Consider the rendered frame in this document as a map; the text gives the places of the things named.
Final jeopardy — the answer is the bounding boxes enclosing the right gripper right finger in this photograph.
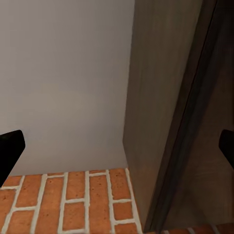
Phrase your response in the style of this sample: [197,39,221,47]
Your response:
[218,129,234,169]

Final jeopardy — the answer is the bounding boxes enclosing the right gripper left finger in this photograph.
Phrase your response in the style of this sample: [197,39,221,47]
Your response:
[0,130,25,188]

